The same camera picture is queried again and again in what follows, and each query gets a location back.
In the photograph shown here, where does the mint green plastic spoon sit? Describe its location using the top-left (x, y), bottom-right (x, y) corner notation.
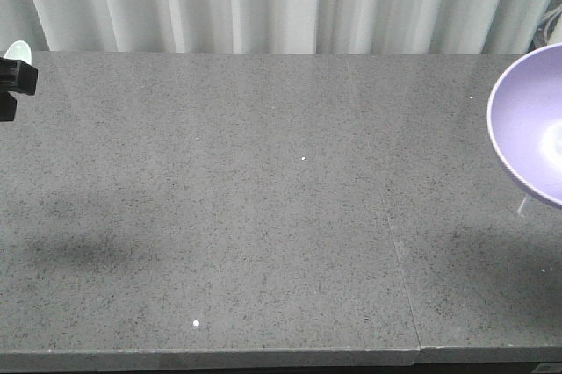
top-left (4, 40), bottom-right (32, 66)

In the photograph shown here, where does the white pleated curtain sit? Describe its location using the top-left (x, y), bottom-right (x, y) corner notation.
top-left (1, 0), bottom-right (561, 54)

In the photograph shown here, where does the purple plastic bowl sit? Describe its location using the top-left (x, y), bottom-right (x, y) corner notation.
top-left (486, 43), bottom-right (561, 209)

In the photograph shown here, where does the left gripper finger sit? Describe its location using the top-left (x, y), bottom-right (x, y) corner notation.
top-left (1, 58), bottom-right (38, 122)

